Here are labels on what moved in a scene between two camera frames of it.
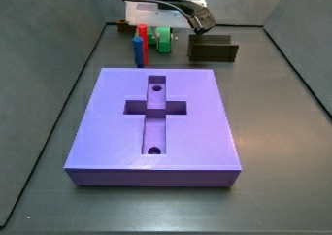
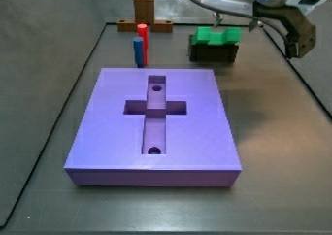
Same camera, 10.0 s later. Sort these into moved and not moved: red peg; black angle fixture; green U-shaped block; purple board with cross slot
Moved: green U-shaped block
Not moved: red peg; purple board with cross slot; black angle fixture
